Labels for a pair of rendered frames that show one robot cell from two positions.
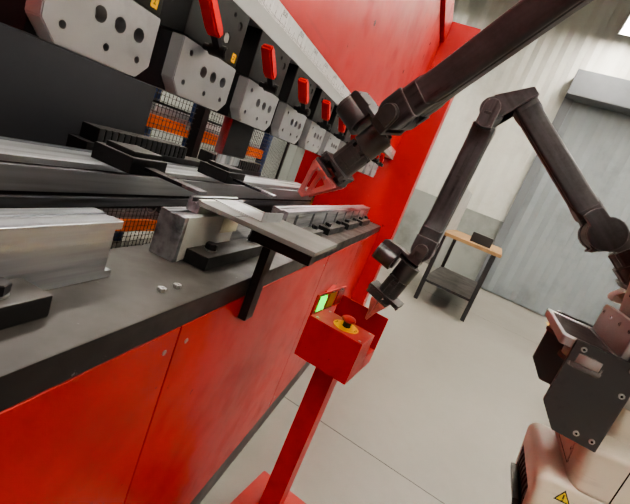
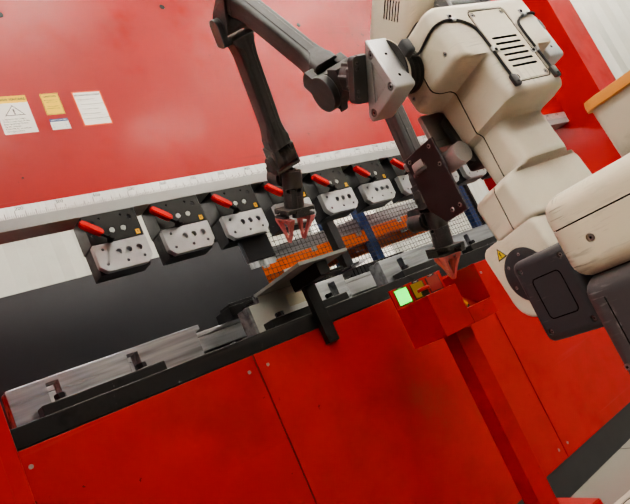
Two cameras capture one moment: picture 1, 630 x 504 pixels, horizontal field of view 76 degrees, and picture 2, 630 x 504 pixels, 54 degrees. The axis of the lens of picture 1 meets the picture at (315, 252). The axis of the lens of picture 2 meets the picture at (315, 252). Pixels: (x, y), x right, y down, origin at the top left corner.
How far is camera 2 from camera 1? 121 cm
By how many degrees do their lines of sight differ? 43
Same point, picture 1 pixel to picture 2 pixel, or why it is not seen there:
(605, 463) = (486, 207)
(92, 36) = (121, 260)
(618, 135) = not seen: outside the picture
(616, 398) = (440, 167)
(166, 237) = (248, 327)
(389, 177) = (585, 138)
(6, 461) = (169, 423)
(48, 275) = (171, 362)
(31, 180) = not seen: hidden behind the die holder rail
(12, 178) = not seen: hidden behind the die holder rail
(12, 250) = (146, 354)
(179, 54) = (165, 238)
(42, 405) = (171, 396)
